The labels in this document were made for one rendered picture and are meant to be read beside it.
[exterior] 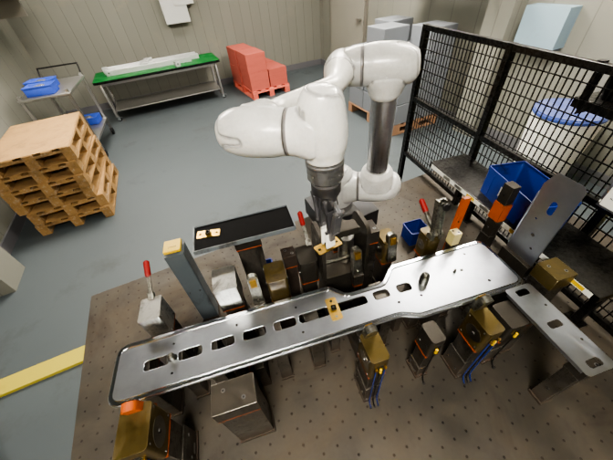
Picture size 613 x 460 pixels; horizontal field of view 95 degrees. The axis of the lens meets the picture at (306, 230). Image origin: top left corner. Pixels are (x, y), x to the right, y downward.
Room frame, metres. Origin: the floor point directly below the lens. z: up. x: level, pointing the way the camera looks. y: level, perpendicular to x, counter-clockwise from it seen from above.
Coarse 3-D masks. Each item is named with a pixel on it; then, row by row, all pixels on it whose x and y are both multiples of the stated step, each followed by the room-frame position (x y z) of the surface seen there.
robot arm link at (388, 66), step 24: (384, 48) 1.05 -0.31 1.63; (408, 48) 1.04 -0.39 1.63; (384, 72) 1.02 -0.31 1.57; (408, 72) 1.01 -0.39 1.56; (384, 96) 1.04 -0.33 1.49; (384, 120) 1.08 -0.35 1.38; (384, 144) 1.10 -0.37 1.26; (384, 168) 1.13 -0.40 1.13; (360, 192) 1.15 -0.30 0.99; (384, 192) 1.12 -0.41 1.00
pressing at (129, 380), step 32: (448, 256) 0.67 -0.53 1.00; (480, 256) 0.66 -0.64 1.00; (320, 288) 0.58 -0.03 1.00; (384, 288) 0.56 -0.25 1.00; (416, 288) 0.55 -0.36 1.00; (448, 288) 0.53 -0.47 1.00; (480, 288) 0.52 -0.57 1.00; (224, 320) 0.50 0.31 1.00; (256, 320) 0.49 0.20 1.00; (320, 320) 0.46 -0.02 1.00; (352, 320) 0.45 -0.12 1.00; (384, 320) 0.44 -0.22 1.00; (128, 352) 0.42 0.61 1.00; (160, 352) 0.41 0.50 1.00; (224, 352) 0.39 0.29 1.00; (256, 352) 0.38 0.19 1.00; (288, 352) 0.37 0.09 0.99; (128, 384) 0.33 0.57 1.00; (160, 384) 0.32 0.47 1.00
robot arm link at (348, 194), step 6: (348, 168) 1.24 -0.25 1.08; (348, 174) 1.20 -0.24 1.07; (354, 174) 1.23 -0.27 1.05; (342, 180) 1.18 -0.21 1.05; (348, 180) 1.19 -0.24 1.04; (354, 180) 1.19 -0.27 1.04; (342, 186) 1.17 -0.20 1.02; (348, 186) 1.17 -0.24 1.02; (354, 186) 1.17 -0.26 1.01; (342, 192) 1.17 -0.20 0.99; (348, 192) 1.16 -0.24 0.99; (354, 192) 1.16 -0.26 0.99; (342, 198) 1.17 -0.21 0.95; (348, 198) 1.17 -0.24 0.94; (354, 198) 1.16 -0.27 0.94; (342, 204) 1.18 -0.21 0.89; (348, 204) 1.20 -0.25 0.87
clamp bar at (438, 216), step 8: (440, 200) 0.76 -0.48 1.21; (440, 208) 0.75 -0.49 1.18; (448, 208) 0.72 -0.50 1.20; (432, 216) 0.75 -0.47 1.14; (440, 216) 0.75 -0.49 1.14; (432, 224) 0.74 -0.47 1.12; (440, 224) 0.74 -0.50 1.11; (432, 232) 0.73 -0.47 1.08; (440, 232) 0.73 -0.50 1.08; (432, 240) 0.72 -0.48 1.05
